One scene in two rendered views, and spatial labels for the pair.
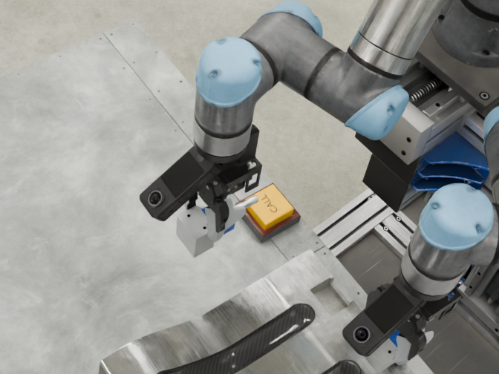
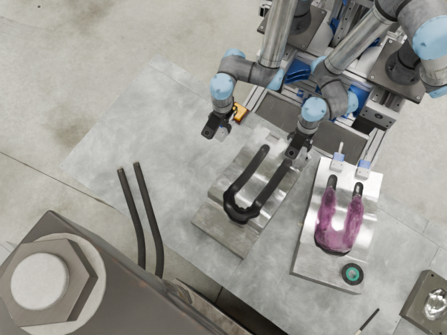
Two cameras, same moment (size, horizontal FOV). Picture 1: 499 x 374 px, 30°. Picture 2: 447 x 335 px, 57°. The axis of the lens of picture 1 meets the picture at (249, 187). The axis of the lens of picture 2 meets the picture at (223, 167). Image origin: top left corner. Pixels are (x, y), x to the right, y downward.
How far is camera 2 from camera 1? 0.40 m
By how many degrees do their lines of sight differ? 16
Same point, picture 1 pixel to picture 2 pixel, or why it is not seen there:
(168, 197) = (211, 131)
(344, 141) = not seen: hidden behind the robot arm
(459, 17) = not seen: hidden behind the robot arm
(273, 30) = (229, 64)
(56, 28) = (108, 50)
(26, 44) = (100, 62)
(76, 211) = (170, 138)
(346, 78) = (261, 74)
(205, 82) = (215, 94)
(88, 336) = (195, 181)
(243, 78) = (228, 88)
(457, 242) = (316, 118)
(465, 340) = not seen: hidden behind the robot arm
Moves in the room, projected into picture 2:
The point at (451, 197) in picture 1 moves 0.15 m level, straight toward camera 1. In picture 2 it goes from (310, 104) to (306, 145)
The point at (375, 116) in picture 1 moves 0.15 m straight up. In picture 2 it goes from (275, 84) to (281, 58)
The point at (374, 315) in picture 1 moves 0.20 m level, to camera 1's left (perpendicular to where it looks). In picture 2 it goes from (293, 145) to (241, 155)
